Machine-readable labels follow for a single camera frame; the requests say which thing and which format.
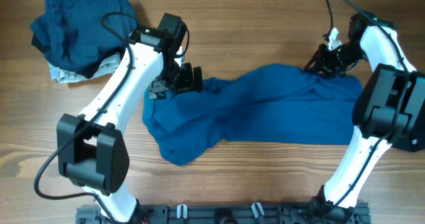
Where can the grey white folded garment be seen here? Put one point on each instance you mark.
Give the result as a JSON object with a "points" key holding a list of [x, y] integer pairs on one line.
{"points": [[106, 66]]}

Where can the dark blue folded garment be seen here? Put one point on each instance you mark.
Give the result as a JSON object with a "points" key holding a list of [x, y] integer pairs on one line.
{"points": [[69, 34]]}

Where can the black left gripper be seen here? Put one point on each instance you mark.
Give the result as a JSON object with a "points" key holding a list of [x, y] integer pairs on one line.
{"points": [[185, 84]]}

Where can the blue polo shirt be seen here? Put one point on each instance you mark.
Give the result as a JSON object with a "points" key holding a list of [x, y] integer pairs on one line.
{"points": [[274, 103]]}

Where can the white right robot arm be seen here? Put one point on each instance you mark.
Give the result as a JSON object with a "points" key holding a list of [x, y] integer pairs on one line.
{"points": [[389, 111]]}

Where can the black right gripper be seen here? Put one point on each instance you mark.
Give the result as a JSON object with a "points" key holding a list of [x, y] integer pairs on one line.
{"points": [[321, 64]]}

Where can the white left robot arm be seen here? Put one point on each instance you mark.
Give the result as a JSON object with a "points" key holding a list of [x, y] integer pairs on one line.
{"points": [[91, 149]]}

